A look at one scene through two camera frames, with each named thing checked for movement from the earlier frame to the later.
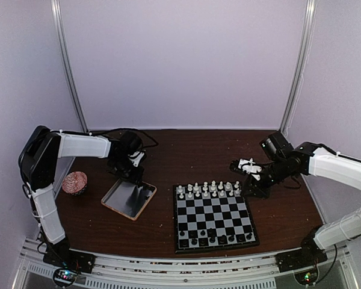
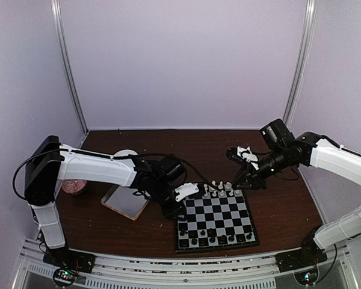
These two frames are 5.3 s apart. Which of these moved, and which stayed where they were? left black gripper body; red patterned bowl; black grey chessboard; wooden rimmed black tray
Moved: left black gripper body
Stayed: red patterned bowl; wooden rimmed black tray; black grey chessboard
